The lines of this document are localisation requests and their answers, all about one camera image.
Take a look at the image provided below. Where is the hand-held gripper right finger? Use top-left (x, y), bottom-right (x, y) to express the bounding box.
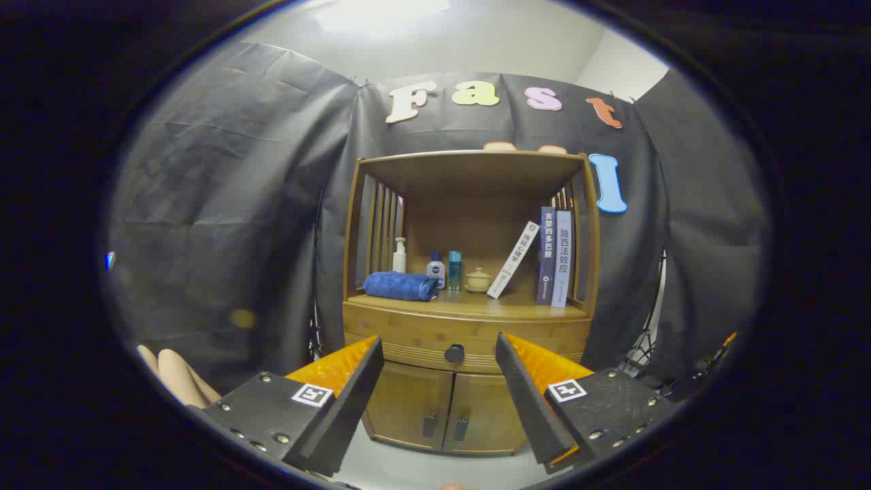
top-left (495, 331), bottom-right (674, 476)

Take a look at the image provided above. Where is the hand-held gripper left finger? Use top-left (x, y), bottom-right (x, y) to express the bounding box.
top-left (203, 333), bottom-right (386, 478)

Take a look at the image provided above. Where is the wooden drawer with black knob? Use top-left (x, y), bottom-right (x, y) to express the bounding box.
top-left (342, 301), bottom-right (593, 374)

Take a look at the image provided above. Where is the wooden countertop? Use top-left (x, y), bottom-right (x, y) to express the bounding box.
top-left (347, 289), bottom-right (589, 321)

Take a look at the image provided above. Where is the wooden cabinet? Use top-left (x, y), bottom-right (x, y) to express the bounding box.
top-left (340, 150), bottom-right (602, 455)

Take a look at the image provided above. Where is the blue folded towel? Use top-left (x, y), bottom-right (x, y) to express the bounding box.
top-left (363, 271), bottom-right (440, 302)

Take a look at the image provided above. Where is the pale purple book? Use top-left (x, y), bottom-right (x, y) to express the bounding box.
top-left (551, 210), bottom-right (574, 308)

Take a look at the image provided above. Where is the white book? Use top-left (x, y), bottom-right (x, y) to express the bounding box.
top-left (487, 220), bottom-right (540, 299)

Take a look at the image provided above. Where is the dark blue book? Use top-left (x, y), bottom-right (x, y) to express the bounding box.
top-left (536, 206), bottom-right (557, 306)

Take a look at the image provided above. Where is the dark equipment with cables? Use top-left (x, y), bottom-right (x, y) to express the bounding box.
top-left (663, 331), bottom-right (739, 404)

